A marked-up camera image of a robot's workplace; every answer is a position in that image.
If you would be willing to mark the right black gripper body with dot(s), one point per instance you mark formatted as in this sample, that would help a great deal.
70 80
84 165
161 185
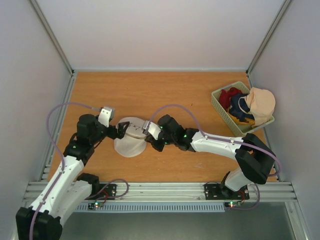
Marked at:
152 141

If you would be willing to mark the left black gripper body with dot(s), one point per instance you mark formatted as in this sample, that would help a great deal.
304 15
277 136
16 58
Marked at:
113 134

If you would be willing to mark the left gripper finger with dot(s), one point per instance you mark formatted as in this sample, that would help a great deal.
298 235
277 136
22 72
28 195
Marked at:
124 124
121 131

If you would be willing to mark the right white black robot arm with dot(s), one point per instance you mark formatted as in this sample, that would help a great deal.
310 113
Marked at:
255 160

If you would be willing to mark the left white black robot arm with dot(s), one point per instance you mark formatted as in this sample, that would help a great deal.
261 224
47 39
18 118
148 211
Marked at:
45 218

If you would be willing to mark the beige bra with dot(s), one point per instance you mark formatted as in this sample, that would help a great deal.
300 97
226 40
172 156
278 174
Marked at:
261 103

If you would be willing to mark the left circuit board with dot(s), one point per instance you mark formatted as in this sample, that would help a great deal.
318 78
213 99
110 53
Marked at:
95 205

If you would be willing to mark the circuit board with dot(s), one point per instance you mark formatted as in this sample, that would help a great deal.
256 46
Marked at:
233 204
95 205

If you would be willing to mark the red garment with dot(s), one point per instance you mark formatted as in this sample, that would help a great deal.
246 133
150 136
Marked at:
225 96

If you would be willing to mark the green perforated plastic basket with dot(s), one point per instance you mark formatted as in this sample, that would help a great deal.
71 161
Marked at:
237 130

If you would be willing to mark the navy blue garment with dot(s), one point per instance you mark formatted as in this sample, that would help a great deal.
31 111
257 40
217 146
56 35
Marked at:
239 108

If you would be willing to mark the right circuit board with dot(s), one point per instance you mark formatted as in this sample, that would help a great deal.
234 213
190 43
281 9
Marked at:
233 204

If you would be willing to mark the yellow garment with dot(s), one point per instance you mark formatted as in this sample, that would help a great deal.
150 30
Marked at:
245 122

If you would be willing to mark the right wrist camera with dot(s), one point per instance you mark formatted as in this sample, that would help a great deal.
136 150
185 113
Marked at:
150 128

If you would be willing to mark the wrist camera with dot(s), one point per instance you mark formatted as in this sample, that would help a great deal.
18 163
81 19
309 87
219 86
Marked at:
105 116
150 128

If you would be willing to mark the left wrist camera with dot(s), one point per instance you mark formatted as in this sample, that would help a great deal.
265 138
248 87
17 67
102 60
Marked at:
105 116

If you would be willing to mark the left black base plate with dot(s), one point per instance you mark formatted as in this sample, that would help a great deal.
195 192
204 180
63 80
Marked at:
108 191

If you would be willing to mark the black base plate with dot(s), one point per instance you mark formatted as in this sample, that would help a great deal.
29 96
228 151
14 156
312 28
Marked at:
213 191
108 191

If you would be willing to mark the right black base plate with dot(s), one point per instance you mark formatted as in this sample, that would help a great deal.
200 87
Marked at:
213 191

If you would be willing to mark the left aluminium side rail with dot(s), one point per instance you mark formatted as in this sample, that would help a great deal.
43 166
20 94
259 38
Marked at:
56 123

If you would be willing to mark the grey slotted cable duct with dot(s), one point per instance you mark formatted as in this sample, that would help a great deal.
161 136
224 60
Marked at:
155 207

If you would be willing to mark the aluminium front rail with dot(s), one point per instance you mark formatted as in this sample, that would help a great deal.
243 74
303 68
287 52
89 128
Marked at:
196 191

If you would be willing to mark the left aluminium frame post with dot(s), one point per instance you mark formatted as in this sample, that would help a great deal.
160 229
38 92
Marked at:
40 14

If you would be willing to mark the aluminium frame post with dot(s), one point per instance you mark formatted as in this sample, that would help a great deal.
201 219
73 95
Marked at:
40 14
269 34

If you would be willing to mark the right aluminium frame post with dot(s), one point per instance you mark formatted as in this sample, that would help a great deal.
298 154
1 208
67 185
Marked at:
269 34

